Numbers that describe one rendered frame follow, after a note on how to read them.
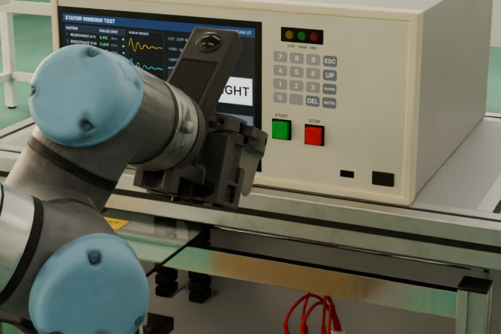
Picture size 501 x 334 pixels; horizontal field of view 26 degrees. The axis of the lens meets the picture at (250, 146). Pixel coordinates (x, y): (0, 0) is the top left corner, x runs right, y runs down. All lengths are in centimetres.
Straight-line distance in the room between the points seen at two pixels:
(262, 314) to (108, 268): 75
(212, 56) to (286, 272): 31
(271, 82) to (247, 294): 35
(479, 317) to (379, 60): 28
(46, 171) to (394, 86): 44
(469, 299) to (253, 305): 37
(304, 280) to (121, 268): 53
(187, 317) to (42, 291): 80
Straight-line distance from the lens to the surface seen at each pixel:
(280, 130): 117
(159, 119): 84
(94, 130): 78
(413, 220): 113
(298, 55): 115
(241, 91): 119
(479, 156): 134
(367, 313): 136
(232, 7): 117
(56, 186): 80
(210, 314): 145
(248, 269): 121
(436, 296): 115
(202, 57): 98
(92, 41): 127
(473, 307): 114
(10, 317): 106
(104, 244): 68
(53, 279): 67
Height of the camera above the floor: 151
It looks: 17 degrees down
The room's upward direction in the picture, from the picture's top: straight up
